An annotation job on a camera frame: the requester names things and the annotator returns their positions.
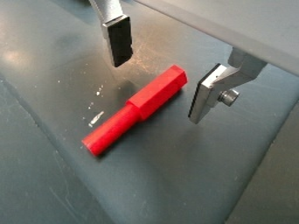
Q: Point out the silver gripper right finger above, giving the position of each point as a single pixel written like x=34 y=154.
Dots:
x=216 y=86

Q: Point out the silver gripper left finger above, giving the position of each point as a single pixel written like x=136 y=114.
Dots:
x=114 y=24

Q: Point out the red stepped peg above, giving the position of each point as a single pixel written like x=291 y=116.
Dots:
x=140 y=106

